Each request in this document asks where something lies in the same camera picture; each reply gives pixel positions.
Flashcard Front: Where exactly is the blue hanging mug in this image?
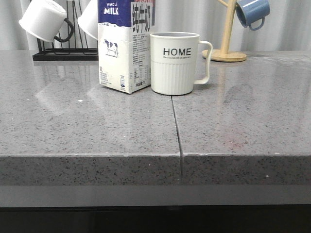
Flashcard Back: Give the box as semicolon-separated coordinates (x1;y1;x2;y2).
235;0;270;31

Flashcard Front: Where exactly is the black wire mug rack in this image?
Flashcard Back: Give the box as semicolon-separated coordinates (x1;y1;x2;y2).
33;0;98;61

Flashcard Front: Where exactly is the left white hanging mug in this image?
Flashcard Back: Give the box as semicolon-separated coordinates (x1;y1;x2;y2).
18;0;74;43

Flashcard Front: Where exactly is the wooden mug tree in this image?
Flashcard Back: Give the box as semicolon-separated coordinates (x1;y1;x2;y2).
211;0;247;62

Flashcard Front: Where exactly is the right white hanging mug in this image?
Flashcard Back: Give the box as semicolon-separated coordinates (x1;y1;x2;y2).
77;0;98;40

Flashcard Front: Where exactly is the cream HOME mug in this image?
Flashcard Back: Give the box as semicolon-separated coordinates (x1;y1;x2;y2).
150;32;213;96

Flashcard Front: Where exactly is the white hanging mug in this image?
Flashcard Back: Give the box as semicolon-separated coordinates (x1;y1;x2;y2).
18;0;74;43
77;0;98;40

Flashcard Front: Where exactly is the white blue milk carton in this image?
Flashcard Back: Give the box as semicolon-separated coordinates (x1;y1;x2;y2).
98;0;156;94

